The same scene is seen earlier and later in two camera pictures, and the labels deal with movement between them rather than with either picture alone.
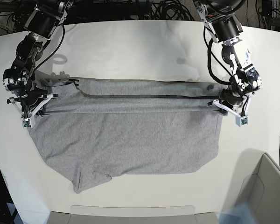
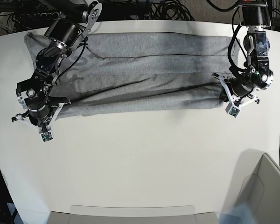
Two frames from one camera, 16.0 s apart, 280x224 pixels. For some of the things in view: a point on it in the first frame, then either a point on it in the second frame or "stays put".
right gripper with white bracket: (235, 98) -> (238, 90)
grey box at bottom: (177, 214) stays put
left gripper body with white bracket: (31, 98) -> (34, 95)
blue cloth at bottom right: (240, 214) stays put
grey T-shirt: (97, 128) -> (132, 72)
